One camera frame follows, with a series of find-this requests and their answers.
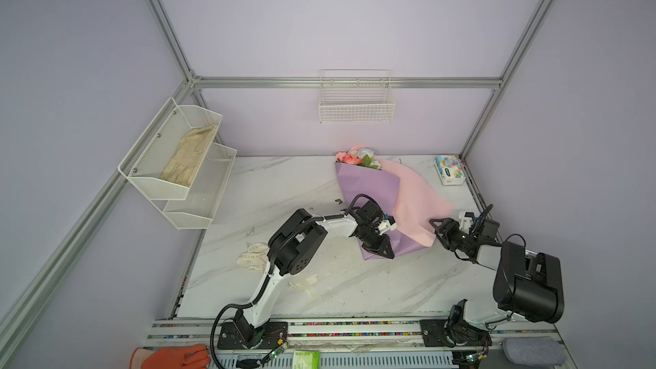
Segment pink purple wrapping paper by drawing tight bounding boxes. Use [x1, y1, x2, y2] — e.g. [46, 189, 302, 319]
[335, 146, 454, 256]

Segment cream printed ribbon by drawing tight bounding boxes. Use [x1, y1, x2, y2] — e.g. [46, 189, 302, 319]
[236, 243, 321, 300]

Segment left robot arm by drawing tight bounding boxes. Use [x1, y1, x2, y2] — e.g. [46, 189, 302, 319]
[210, 194, 396, 351]

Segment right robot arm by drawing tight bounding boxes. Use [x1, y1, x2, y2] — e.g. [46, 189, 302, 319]
[429, 212, 565, 345]

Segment tissue pack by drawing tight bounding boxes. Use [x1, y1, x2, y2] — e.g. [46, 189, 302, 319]
[434, 155, 466, 186]

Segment grey sponge pad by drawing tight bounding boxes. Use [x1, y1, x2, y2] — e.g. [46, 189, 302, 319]
[502, 338, 566, 367]

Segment green label box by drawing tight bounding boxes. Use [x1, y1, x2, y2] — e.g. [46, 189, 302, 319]
[291, 350, 320, 369]

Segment lower white mesh shelf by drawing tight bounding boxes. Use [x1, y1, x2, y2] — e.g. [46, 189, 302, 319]
[163, 143, 237, 230]

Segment white mesh shelf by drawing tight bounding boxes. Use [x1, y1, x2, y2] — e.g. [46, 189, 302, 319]
[118, 99, 222, 201]
[163, 143, 237, 230]

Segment beige cloth in shelf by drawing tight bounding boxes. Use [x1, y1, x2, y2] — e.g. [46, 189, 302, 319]
[160, 125, 219, 187]

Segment upper white mesh shelf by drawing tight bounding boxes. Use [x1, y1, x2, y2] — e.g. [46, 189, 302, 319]
[118, 99, 222, 201]

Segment orange rubber glove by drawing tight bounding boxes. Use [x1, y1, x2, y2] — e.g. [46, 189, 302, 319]
[129, 344, 211, 369]

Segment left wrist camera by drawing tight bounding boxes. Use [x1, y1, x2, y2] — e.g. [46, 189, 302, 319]
[377, 215, 397, 235]

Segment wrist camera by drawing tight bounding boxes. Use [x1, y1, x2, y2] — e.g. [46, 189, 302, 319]
[459, 211, 478, 233]
[377, 215, 397, 235]

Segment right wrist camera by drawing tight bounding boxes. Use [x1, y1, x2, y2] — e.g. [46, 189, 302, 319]
[459, 211, 478, 233]

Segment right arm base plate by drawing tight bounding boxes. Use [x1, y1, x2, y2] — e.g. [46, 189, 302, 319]
[420, 319, 491, 348]

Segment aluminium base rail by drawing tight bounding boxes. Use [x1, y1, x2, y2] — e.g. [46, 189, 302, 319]
[142, 313, 565, 369]

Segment white wire wall basket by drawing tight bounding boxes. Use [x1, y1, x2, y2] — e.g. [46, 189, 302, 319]
[319, 69, 396, 125]

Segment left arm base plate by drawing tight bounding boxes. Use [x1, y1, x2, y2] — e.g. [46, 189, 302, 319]
[215, 321, 289, 350]

